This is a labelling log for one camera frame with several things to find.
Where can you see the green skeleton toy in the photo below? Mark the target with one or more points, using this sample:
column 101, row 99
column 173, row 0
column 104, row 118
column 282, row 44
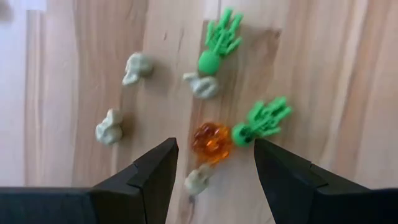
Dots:
column 242, row 135
column 209, row 63

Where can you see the white ghost toy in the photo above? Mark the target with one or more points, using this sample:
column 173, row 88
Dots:
column 196, row 182
column 109, row 130
column 136, row 67
column 203, row 87

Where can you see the orange pumpkin toy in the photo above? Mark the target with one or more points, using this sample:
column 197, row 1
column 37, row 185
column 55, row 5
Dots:
column 211, row 143

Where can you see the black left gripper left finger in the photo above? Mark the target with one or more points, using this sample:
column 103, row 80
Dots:
column 77, row 205

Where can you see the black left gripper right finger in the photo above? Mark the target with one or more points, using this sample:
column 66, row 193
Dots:
column 326, row 205

